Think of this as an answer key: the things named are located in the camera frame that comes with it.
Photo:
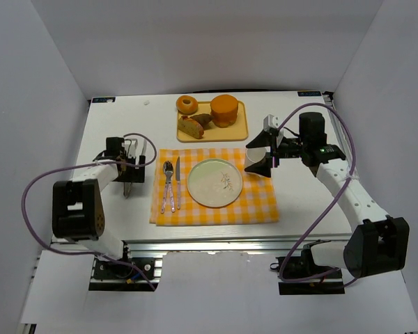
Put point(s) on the aluminium frame rail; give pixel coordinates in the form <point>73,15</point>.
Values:
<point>268,244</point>

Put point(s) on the metal serving tongs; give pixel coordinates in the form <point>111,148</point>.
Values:
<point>127,187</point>

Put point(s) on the tall orange round cake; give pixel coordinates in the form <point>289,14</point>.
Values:
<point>224,110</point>

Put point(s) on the sliced bread loaf piece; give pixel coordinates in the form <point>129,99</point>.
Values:
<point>191,127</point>

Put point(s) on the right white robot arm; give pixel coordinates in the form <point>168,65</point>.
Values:
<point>378,243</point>

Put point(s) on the pink handled fork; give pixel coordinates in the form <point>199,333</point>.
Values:
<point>164,199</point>

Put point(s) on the yellow checkered cloth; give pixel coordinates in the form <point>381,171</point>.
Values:
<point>256,202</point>

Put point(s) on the white mug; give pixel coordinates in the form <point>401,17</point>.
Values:
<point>254,159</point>

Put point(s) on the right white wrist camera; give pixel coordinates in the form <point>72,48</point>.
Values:
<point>271,126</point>

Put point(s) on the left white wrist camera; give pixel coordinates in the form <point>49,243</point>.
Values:
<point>135,147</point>

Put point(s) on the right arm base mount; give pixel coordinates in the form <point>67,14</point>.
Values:
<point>310,278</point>

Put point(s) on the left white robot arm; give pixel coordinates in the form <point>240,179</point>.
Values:
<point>77,209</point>

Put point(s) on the pale green ceramic plate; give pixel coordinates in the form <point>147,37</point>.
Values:
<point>214,183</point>

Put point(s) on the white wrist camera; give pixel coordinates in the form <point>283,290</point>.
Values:
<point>271,126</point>
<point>135,147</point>

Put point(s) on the pink handled knife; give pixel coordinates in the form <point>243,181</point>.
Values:
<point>178,183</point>

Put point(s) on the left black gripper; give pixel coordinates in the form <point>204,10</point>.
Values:
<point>132,175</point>

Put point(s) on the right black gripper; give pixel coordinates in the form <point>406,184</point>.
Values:
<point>274,153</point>

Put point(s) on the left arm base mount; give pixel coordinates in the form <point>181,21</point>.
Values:
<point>111,277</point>

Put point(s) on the ring donut bread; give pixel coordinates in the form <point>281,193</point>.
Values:
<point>186,105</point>

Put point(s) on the yellow serving tray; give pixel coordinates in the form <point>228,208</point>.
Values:
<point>212,133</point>

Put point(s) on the brown chocolate croissant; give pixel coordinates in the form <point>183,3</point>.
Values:
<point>204,119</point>

